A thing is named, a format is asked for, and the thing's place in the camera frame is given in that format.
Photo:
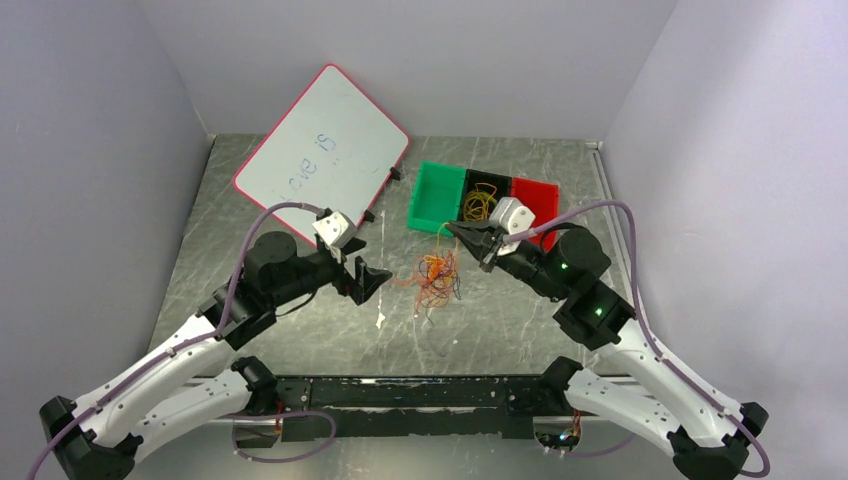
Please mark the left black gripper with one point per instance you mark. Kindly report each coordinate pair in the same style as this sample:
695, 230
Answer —
367, 279

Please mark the red plastic bin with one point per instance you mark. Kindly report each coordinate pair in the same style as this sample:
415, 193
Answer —
542, 198

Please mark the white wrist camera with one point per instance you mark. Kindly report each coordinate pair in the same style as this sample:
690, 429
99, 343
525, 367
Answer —
511, 216
334, 231

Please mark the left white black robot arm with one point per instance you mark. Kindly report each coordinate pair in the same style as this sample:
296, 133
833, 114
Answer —
198, 374

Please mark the pink framed whiteboard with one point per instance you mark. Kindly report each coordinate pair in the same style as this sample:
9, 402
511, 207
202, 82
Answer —
333, 148

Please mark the black aluminium base frame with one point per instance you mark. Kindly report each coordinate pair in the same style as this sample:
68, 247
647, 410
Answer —
518, 406

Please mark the green plastic bin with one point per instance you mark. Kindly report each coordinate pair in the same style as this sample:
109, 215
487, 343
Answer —
436, 196

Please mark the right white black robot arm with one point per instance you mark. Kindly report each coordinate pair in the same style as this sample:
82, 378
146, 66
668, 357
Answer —
707, 434

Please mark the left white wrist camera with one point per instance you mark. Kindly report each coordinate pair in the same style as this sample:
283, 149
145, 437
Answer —
334, 231

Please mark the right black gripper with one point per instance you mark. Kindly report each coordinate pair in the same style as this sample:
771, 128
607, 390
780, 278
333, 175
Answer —
481, 240

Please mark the black plastic bin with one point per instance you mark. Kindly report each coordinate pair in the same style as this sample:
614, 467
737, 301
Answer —
480, 192

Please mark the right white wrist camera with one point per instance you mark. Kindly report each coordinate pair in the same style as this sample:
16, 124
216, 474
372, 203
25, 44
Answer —
511, 216

